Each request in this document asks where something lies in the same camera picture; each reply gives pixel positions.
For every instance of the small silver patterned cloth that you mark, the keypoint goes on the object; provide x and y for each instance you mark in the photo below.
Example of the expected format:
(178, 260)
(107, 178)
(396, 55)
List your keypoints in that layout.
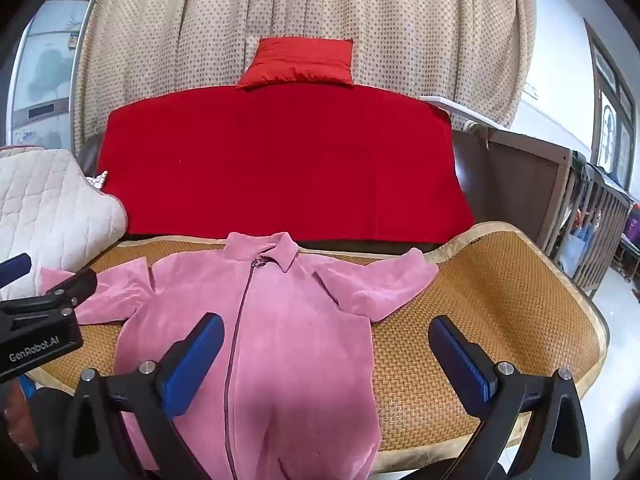
(97, 181)

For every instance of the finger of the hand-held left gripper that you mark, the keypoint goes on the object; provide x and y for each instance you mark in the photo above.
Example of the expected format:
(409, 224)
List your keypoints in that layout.
(65, 290)
(15, 267)

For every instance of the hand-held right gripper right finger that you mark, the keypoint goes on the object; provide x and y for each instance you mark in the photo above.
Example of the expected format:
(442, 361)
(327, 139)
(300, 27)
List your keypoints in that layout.
(462, 360)

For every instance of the silver refrigerator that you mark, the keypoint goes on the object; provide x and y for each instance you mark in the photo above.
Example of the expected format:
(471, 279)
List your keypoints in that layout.
(45, 60)

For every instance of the white board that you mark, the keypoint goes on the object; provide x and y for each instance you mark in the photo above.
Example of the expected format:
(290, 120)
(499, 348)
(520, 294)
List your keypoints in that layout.
(465, 109)

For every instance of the red blanket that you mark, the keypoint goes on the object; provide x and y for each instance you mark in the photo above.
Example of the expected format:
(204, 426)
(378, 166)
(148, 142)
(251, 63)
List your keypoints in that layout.
(280, 160)

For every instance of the wooden baby crib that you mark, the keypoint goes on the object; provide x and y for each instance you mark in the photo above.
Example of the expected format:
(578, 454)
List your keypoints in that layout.
(585, 230)

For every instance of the red pillow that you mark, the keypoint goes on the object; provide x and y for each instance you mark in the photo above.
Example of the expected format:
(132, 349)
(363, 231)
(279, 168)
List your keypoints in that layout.
(300, 62)

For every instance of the beige dotted curtain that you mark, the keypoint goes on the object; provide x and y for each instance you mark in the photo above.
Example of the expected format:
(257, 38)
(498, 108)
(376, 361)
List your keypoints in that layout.
(200, 35)

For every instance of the white quilted cushion cover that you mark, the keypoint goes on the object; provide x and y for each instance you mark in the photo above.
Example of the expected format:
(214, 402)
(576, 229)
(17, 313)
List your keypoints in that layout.
(50, 210)

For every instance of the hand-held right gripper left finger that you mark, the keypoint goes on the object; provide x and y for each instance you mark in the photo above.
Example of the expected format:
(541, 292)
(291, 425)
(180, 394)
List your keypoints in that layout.
(195, 365)

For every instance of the wooden framed window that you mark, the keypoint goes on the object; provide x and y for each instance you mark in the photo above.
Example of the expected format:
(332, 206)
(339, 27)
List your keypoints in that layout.
(612, 110)

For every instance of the woven bamboo mat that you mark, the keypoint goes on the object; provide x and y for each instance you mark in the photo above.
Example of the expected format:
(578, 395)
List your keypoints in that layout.
(500, 310)

